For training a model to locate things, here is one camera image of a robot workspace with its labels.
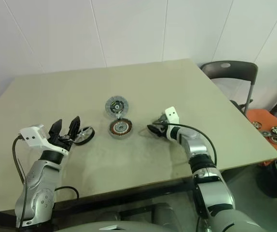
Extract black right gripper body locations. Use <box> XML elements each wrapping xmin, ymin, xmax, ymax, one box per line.
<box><xmin>153</xmin><ymin>115</ymin><xmax>169</xmax><ymax>139</ymax></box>

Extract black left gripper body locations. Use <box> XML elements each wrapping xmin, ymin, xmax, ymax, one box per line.
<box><xmin>48</xmin><ymin>135</ymin><xmax>75</xmax><ymax>152</ymax></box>

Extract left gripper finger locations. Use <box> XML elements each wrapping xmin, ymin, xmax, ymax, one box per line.
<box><xmin>68</xmin><ymin>116</ymin><xmax>82</xmax><ymax>142</ymax></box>
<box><xmin>48</xmin><ymin>118</ymin><xmax>64</xmax><ymax>140</ymax></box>

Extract black-rimmed silver motor rotor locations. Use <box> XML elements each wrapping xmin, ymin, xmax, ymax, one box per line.
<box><xmin>74</xmin><ymin>126</ymin><xmax>97</xmax><ymax>146</ymax></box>

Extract motor stator base copper windings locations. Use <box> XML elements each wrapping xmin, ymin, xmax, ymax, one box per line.
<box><xmin>108</xmin><ymin>119</ymin><xmax>133</xmax><ymax>140</ymax></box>

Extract grey round disc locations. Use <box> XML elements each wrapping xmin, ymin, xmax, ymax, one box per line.
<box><xmin>105</xmin><ymin>95</ymin><xmax>130</xmax><ymax>118</ymax></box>

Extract black folding chair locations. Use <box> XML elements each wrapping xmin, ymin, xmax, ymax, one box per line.
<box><xmin>199</xmin><ymin>60</ymin><xmax>259</xmax><ymax>115</ymax></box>

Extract grey robot torso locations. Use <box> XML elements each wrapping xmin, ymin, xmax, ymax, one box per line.
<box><xmin>65</xmin><ymin>202</ymin><xmax>202</xmax><ymax>232</ymax></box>

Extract black trash bin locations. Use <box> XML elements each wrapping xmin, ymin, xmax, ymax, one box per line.
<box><xmin>256</xmin><ymin>155</ymin><xmax>277</xmax><ymax>199</ymax></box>

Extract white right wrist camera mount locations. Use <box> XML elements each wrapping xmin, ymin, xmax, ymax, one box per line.
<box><xmin>165</xmin><ymin>106</ymin><xmax>180</xmax><ymax>140</ymax></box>

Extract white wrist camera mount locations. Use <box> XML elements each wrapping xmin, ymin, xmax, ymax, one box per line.
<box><xmin>19</xmin><ymin>123</ymin><xmax>69</xmax><ymax>154</ymax></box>
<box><xmin>165</xmin><ymin>106</ymin><xmax>180</xmax><ymax>140</ymax></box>

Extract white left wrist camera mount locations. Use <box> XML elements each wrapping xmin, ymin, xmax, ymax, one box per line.
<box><xmin>19</xmin><ymin>123</ymin><xmax>69</xmax><ymax>154</ymax></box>

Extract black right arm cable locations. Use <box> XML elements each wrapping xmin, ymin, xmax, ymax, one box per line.
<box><xmin>164</xmin><ymin>123</ymin><xmax>218</xmax><ymax>168</ymax></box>

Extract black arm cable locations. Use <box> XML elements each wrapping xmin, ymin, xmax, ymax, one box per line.
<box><xmin>12</xmin><ymin>134</ymin><xmax>80</xmax><ymax>229</ymax></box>
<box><xmin>164</xmin><ymin>123</ymin><xmax>218</xmax><ymax>168</ymax></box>

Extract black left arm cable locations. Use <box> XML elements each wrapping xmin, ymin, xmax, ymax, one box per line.
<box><xmin>12</xmin><ymin>134</ymin><xmax>80</xmax><ymax>229</ymax></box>

